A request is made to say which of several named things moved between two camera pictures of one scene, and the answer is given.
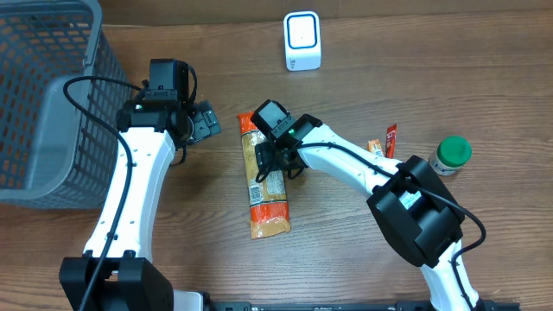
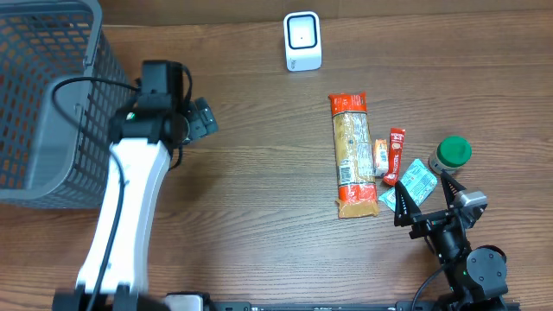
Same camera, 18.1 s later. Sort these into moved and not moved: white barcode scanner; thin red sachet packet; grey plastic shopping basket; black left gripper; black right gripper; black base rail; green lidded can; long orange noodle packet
Moved: long orange noodle packet; black right gripper; thin red sachet packet
Not moved: grey plastic shopping basket; black base rail; green lidded can; white barcode scanner; black left gripper
